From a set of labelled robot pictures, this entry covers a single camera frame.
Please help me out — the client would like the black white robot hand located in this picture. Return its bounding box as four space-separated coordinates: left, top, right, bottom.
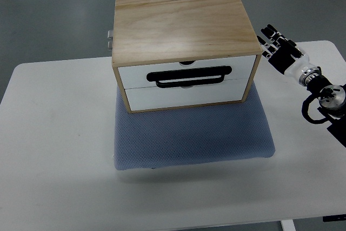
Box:
257 24 314 79

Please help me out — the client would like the white drawer black handle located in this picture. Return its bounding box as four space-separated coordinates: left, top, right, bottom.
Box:
118 55 256 89

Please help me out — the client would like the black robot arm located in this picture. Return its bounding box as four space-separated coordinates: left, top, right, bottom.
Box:
300 67 345 146

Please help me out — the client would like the wooden drawer cabinet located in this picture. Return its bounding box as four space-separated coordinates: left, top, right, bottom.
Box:
112 0 261 113

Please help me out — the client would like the white lower drawer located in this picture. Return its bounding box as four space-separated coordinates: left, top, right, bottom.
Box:
125 79 248 111

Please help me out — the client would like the blue grey mesh cushion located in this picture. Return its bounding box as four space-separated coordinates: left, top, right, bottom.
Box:
114 86 275 170

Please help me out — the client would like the white table leg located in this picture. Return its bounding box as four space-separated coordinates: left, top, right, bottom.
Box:
280 220 296 231

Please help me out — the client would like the silver metal clamp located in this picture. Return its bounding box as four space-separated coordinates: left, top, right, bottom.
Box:
107 30 114 51

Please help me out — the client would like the black table bracket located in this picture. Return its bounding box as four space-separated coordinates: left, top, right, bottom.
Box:
322 214 346 222

